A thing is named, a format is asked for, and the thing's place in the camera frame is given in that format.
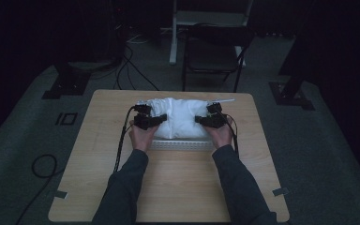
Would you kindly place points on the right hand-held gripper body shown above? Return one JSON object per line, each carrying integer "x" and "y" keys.
{"x": 216, "y": 115}

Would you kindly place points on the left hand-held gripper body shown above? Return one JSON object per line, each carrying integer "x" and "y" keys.
{"x": 143, "y": 116}

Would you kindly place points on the white cloth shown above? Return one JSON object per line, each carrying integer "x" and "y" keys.
{"x": 181, "y": 118}

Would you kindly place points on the white plastic basket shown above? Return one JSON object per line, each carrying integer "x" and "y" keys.
{"x": 182, "y": 145}

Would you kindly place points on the person's left hand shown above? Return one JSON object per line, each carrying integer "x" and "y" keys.
{"x": 142, "y": 137}

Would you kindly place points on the person's right hand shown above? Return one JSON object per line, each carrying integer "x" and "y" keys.
{"x": 222, "y": 136}

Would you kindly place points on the black folding chair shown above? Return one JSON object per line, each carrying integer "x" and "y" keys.
{"x": 214, "y": 54}

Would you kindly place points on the black stand base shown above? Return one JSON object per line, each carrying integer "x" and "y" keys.
{"x": 291, "y": 96}
{"x": 66, "y": 85}

